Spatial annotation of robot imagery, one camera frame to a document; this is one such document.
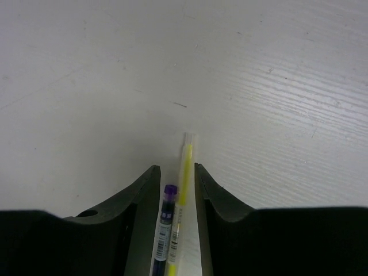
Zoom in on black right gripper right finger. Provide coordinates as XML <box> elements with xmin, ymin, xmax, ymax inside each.
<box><xmin>194</xmin><ymin>164</ymin><xmax>367</xmax><ymax>275</ymax></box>

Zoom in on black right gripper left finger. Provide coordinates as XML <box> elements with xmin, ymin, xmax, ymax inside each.
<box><xmin>1</xmin><ymin>166</ymin><xmax>161</xmax><ymax>275</ymax></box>

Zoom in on purple gel pen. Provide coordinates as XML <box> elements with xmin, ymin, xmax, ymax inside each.
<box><xmin>151</xmin><ymin>184</ymin><xmax>178</xmax><ymax>276</ymax></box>

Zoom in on yellow highlighter pen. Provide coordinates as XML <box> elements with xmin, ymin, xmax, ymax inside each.
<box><xmin>166</xmin><ymin>132</ymin><xmax>196</xmax><ymax>276</ymax></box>

